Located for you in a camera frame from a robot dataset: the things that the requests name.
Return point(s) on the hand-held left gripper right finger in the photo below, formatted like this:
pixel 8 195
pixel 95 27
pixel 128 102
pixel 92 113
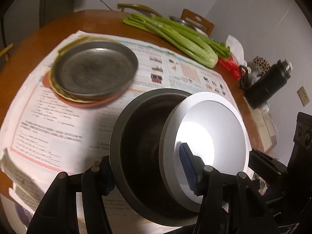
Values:
pixel 187 170

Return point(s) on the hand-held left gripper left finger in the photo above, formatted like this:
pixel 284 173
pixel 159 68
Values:
pixel 109 187

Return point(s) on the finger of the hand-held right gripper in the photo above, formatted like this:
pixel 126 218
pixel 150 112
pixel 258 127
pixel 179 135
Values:
pixel 268 168

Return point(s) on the red paper bowl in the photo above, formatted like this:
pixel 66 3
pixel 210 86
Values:
pixel 214 126

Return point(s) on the stainless steel bowl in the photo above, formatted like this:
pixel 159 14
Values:
pixel 139 139

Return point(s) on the orange plastic plate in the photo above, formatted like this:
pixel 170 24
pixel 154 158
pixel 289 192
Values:
pixel 80 104

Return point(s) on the round metal plate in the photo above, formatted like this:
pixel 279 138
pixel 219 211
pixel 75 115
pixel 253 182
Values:
pixel 92 70

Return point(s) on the yellow shell-shaped plate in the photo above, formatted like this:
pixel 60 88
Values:
pixel 73 40

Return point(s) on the clear plastic sheet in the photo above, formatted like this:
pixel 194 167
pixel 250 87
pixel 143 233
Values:
pixel 264 126

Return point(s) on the stack of printed paper sheets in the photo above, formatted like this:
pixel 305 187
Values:
pixel 61 131

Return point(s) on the black thermos bottle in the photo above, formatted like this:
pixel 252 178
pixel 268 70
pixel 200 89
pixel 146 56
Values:
pixel 265 87

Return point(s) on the dried seed pods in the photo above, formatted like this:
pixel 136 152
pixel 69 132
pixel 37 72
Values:
pixel 262 63

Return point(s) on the red tissue packet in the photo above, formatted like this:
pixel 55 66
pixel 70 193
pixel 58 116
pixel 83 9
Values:
pixel 229 65

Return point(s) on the green celery bunch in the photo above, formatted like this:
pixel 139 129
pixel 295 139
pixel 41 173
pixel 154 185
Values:
pixel 185 43
pixel 207 40

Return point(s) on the white bowl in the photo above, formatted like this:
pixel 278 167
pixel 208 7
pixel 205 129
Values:
pixel 199 30

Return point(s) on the steel basin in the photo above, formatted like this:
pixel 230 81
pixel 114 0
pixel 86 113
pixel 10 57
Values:
pixel 178 19

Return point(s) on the curved wooden chair back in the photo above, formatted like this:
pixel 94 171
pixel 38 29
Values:
pixel 139 7

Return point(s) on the curved-back wooden chair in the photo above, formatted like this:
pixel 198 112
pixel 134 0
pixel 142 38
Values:
pixel 7 51

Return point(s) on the grey refrigerator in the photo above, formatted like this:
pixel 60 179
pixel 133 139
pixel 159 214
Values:
pixel 24 4

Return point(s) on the beige wall socket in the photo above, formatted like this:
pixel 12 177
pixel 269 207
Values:
pixel 303 96

